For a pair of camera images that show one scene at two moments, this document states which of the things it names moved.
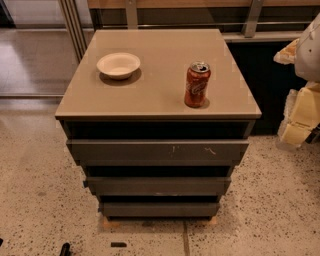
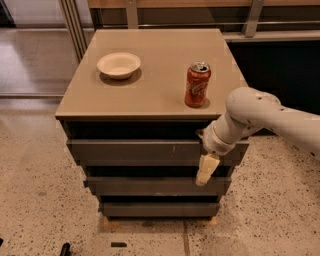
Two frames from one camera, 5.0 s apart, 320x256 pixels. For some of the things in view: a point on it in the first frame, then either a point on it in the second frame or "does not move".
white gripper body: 309,55 → 212,139
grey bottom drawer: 158,209 does not move
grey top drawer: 157,152 does not move
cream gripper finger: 296,132 → 207,165
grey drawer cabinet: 157,119 does not move
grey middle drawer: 156,186 does not move
